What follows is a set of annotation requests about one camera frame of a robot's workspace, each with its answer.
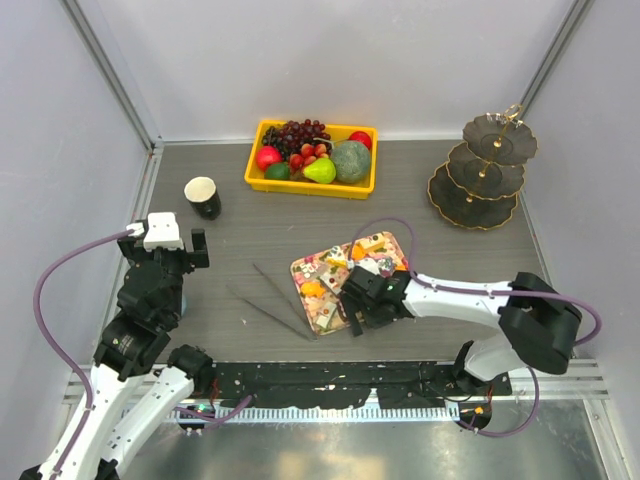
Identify metal serving tongs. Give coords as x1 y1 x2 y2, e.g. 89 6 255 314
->
226 263 318 342

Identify floral serving tray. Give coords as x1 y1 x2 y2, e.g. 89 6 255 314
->
290 231 409 335

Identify yellow plastic fruit bin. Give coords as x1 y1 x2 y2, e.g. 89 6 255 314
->
244 119 378 200

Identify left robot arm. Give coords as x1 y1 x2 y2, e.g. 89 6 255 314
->
21 220 215 479

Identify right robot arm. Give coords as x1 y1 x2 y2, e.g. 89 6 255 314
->
339 266 582 395

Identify green white cake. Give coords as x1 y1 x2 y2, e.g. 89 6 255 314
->
315 303 337 331

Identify black paper cup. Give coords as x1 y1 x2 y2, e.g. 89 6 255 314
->
183 176 222 220

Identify green lime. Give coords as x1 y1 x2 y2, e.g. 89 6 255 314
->
264 162 291 181

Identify red apple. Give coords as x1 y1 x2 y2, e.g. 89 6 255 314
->
255 146 282 172

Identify green pear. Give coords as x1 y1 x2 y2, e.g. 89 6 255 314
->
302 157 337 184

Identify green melon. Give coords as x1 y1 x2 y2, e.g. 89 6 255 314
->
331 140 371 184

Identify three-tier black cake stand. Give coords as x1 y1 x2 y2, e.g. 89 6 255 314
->
427 104 538 231

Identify dark red grape bunch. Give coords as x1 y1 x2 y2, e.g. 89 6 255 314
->
261 119 333 156

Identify red cherries cluster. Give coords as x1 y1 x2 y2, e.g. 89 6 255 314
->
288 142 331 173

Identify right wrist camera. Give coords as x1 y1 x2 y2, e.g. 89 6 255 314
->
347 257 380 275

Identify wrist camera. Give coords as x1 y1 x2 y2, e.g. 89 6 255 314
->
347 257 380 275
126 212 184 252

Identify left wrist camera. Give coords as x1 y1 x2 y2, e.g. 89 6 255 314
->
126 212 184 252

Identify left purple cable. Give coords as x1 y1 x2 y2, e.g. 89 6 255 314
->
32 229 146 480

